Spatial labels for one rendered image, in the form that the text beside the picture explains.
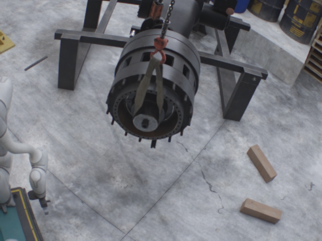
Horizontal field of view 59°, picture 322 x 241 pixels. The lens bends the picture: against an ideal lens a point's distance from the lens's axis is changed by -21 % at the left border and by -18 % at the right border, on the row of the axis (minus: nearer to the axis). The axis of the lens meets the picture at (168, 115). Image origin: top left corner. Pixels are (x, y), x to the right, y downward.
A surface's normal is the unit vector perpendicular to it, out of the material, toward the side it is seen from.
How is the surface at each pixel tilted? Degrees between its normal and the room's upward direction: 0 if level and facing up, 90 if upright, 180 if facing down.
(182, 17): 27
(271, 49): 90
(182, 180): 0
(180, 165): 0
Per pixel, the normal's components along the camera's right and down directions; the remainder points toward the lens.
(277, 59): -0.54, 0.51
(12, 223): 0.23, -0.67
